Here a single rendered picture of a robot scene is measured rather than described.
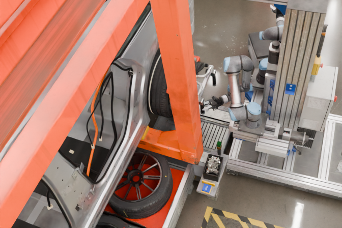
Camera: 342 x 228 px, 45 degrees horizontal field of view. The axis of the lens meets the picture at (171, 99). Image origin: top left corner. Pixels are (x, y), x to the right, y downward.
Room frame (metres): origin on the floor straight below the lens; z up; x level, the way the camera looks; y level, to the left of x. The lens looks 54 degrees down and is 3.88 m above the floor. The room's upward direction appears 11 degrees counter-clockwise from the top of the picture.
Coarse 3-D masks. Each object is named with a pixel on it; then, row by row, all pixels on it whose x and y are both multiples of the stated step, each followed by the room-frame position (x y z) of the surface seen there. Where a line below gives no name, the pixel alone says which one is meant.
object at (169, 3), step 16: (160, 0) 1.74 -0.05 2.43; (176, 0) 1.70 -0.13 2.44; (160, 16) 1.75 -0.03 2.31; (176, 16) 1.70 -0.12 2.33; (160, 32) 1.76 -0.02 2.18; (176, 32) 1.71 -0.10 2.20; (160, 48) 1.77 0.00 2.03; (176, 48) 1.72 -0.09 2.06; (192, 48) 1.82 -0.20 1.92; (176, 64) 1.72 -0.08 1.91; (192, 64) 1.80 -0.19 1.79; (176, 80) 1.73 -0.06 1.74; (192, 80) 1.77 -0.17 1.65; (176, 96) 1.75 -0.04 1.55; (192, 96) 1.75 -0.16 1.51; (176, 112) 1.76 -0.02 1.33; (192, 112) 1.72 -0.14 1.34; (176, 128) 1.77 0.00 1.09; (192, 128) 1.70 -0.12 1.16; (192, 144) 1.71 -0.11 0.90; (192, 160) 1.71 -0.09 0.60
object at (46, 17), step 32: (0, 0) 0.59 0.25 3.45; (32, 0) 0.89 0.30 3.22; (64, 0) 1.14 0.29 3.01; (96, 0) 1.12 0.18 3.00; (0, 32) 0.78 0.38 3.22; (32, 32) 0.98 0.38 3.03; (64, 32) 1.00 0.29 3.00; (0, 64) 0.85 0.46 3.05; (32, 64) 0.88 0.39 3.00; (0, 96) 0.78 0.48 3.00; (32, 96) 0.76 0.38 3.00; (0, 128) 0.67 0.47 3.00
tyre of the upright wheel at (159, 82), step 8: (160, 56) 2.49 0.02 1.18; (152, 64) 2.43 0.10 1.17; (160, 64) 2.40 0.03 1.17; (152, 72) 2.35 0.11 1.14; (160, 72) 2.33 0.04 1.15; (152, 80) 2.29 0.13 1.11; (160, 80) 2.27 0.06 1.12; (152, 88) 2.25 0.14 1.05; (160, 88) 2.22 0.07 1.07; (152, 96) 2.21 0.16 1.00; (160, 96) 2.18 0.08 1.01; (152, 104) 2.18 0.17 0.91; (160, 104) 2.15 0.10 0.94; (160, 112) 2.15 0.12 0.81; (168, 112) 2.15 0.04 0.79
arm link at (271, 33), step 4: (268, 28) 2.33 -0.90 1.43; (272, 28) 2.30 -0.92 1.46; (276, 28) 2.28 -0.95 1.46; (260, 32) 2.58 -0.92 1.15; (264, 32) 2.34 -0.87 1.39; (268, 32) 2.29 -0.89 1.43; (272, 32) 2.27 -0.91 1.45; (276, 32) 2.25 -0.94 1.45; (260, 36) 2.54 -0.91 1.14; (264, 36) 2.32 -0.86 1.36; (268, 36) 2.27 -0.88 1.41; (272, 36) 2.25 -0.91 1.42; (276, 36) 2.23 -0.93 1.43; (272, 40) 2.25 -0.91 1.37
